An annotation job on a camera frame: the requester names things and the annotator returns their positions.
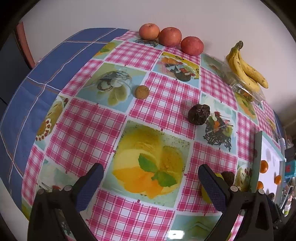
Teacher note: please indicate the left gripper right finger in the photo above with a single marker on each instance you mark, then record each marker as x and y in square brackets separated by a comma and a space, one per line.
[257, 222]

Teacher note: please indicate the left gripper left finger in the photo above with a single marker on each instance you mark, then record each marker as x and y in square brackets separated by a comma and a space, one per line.
[71, 200]

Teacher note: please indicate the orange mandarin with stem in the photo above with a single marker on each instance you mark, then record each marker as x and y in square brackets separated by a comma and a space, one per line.
[278, 179]

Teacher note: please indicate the dark date beside guava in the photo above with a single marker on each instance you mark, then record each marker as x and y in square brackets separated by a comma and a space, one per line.
[228, 177]

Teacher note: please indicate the teal box red label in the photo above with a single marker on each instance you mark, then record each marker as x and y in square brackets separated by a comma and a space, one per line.
[290, 170]

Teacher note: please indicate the white tray teal rim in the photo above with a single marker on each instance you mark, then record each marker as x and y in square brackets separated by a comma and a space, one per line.
[265, 149]

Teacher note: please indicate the pink checkered fruit tablecloth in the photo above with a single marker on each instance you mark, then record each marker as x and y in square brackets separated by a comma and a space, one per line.
[148, 149]

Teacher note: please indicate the dark date near apples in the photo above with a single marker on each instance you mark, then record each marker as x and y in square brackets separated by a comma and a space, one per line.
[198, 114]

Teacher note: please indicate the clear plastic fruit container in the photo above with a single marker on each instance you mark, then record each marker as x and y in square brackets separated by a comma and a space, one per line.
[237, 85]

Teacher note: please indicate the small brown longan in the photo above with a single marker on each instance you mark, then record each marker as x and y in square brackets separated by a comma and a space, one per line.
[141, 92]

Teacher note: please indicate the upper yellow banana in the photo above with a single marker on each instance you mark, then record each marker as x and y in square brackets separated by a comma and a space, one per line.
[250, 71]

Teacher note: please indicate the yellow banana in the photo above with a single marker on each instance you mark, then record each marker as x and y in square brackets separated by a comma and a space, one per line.
[250, 71]
[236, 67]

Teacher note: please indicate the lower yellow banana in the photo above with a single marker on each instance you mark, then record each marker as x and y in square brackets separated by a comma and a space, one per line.
[236, 67]

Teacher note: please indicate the small orange-red apple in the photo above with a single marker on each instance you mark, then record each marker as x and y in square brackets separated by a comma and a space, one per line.
[149, 31]

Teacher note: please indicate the red apple nearest bananas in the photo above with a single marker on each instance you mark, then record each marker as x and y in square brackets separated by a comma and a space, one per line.
[192, 46]

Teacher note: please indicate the middle red apple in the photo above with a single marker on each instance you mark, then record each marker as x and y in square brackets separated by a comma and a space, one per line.
[170, 37]

